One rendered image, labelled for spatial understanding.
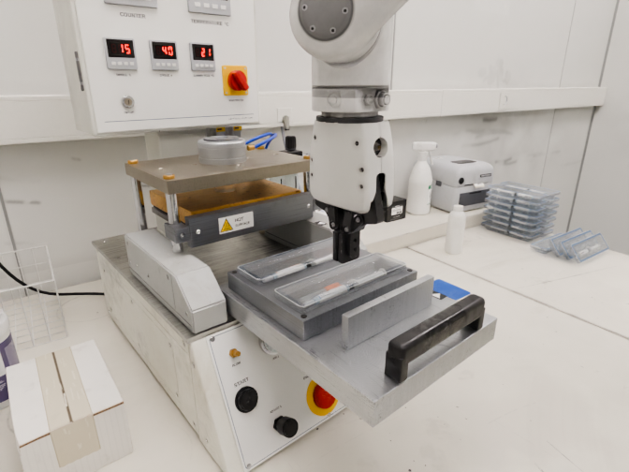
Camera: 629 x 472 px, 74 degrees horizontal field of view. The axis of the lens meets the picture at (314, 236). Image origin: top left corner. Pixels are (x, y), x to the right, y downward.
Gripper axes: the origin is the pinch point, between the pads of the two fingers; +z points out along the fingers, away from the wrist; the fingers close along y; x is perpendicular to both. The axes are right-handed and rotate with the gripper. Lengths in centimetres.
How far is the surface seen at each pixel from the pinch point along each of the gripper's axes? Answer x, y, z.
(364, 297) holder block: 0.6, -3.9, 5.5
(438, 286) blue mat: -51, 18, 30
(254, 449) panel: 13.0, 3.4, 27.1
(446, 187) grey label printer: -95, 46, 16
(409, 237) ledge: -68, 40, 27
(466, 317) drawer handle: -3.2, -15.2, 4.7
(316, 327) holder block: 8.2, -3.9, 6.6
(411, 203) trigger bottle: -84, 52, 21
